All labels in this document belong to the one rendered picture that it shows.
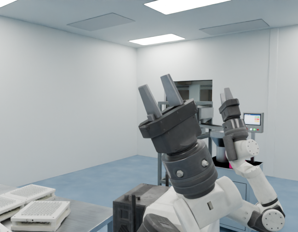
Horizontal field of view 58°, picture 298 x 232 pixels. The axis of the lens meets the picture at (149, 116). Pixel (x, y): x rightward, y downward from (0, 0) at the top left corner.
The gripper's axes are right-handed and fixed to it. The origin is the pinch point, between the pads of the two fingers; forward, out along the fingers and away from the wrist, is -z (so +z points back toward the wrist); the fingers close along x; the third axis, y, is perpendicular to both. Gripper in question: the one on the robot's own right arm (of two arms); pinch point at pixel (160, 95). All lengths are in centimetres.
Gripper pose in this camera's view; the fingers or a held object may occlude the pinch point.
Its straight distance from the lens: 48.0
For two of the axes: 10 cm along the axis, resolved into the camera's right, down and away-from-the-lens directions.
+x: 7.4, -4.2, 5.2
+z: 3.9, 9.1, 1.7
